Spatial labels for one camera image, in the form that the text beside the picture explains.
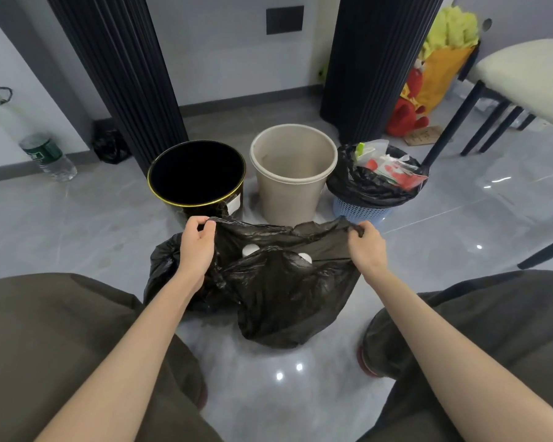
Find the person's right hand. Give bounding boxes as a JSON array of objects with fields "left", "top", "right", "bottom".
[{"left": 347, "top": 220, "right": 389, "bottom": 284}]

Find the person's left hand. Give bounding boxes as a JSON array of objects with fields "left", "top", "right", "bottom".
[{"left": 174, "top": 215, "right": 218, "bottom": 295}]

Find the black garbage bag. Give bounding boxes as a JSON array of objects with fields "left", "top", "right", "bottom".
[
  {"left": 326, "top": 142, "right": 430, "bottom": 209},
  {"left": 143, "top": 232, "right": 240, "bottom": 314},
  {"left": 207, "top": 215, "right": 365, "bottom": 349}
]

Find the black bin with gold rim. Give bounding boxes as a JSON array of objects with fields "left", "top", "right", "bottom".
[{"left": 147, "top": 140, "right": 248, "bottom": 222}]

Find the blue mesh plastic bin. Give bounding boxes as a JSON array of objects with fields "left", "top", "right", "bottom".
[{"left": 332, "top": 197, "right": 394, "bottom": 228}]

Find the beige plastic bin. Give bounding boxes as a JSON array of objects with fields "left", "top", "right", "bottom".
[{"left": 249, "top": 123, "right": 339, "bottom": 227}]

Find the person's left forearm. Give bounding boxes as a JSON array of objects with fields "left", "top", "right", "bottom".
[{"left": 34, "top": 271, "right": 208, "bottom": 442}]

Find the person's right pink shoe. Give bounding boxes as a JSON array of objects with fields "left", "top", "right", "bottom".
[{"left": 355, "top": 344, "right": 383, "bottom": 379}]

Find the person's right leg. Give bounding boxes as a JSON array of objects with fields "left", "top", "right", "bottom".
[{"left": 357, "top": 270, "right": 553, "bottom": 442}]

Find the person's leg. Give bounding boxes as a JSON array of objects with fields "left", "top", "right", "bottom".
[
  {"left": 357, "top": 270, "right": 553, "bottom": 442},
  {"left": 0, "top": 273, "right": 224, "bottom": 442}
]

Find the person's left leg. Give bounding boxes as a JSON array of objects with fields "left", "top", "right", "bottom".
[{"left": 0, "top": 273, "right": 224, "bottom": 442}]

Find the red white snack wrapper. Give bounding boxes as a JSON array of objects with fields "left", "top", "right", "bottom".
[{"left": 364, "top": 153, "right": 429, "bottom": 192}]

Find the white green plastic packaging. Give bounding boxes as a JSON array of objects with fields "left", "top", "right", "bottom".
[{"left": 353, "top": 139, "right": 390, "bottom": 164}]

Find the small crumpled black bag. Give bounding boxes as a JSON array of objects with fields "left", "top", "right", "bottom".
[{"left": 92, "top": 119, "right": 132, "bottom": 165}]

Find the red plush toy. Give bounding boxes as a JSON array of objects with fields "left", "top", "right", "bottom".
[{"left": 386, "top": 59, "right": 430, "bottom": 138}]

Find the large clear water bottle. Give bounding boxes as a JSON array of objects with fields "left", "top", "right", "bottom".
[{"left": 0, "top": 87, "right": 78, "bottom": 182}]

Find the yellow plush toy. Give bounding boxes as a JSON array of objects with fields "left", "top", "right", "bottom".
[{"left": 414, "top": 6, "right": 481, "bottom": 114}]

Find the cream cushioned chair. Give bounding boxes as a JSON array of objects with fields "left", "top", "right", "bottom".
[{"left": 422, "top": 39, "right": 553, "bottom": 270}]

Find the black wall outlet panel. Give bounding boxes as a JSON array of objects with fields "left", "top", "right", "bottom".
[{"left": 265, "top": 6, "right": 305, "bottom": 36}]

